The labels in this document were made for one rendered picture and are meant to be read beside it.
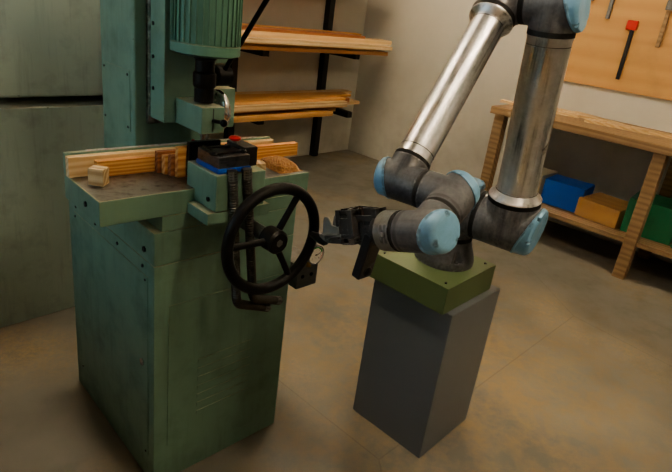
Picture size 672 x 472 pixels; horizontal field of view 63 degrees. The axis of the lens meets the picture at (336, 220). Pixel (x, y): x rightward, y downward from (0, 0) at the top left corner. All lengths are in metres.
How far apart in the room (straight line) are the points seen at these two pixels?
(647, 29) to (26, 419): 4.01
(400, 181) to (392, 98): 4.06
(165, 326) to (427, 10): 4.06
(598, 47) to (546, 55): 2.91
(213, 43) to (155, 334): 0.74
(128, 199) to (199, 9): 0.48
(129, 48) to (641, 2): 3.44
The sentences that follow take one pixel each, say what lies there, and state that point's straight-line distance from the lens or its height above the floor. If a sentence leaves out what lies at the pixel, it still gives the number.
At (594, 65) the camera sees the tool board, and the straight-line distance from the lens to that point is 4.38.
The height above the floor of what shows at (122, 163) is 0.93.
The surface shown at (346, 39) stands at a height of 1.11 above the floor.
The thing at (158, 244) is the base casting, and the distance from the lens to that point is 1.38.
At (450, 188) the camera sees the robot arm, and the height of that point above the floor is 1.03.
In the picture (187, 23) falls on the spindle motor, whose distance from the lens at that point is 1.43.
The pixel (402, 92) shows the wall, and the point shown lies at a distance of 5.19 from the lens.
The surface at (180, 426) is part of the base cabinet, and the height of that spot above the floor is 0.18.
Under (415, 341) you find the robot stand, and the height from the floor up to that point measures 0.40.
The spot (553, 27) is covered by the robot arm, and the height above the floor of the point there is 1.37.
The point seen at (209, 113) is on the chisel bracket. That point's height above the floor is 1.05.
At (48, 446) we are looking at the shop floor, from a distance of 2.01.
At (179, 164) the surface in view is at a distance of 1.44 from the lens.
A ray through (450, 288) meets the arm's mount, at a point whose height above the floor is 0.64.
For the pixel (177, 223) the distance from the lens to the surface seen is 1.39.
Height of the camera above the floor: 1.35
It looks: 21 degrees down
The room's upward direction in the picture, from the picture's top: 8 degrees clockwise
